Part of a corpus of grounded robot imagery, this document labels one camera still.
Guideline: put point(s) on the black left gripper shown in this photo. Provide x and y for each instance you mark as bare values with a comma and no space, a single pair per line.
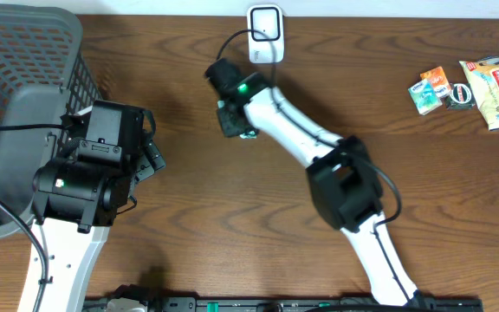
151,156

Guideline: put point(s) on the teal candy wrapper packet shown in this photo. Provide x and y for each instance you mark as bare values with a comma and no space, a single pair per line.
248,135

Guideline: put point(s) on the small teal packet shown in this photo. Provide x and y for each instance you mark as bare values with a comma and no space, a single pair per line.
424,97

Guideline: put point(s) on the orange snack packet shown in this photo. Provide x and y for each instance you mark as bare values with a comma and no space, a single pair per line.
438,81

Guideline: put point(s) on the dark green round-label packet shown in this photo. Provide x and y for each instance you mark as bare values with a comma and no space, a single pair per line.
460,97

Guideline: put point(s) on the large white snack bag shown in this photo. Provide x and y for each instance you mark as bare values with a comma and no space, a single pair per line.
483,77

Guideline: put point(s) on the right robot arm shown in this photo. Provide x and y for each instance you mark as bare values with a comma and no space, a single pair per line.
344,184

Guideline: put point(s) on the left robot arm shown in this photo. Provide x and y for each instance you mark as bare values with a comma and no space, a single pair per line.
79,193

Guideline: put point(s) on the grey plastic basket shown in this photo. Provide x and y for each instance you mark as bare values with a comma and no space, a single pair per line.
43,76

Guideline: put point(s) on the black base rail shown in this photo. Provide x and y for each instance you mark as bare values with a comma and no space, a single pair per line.
191,304

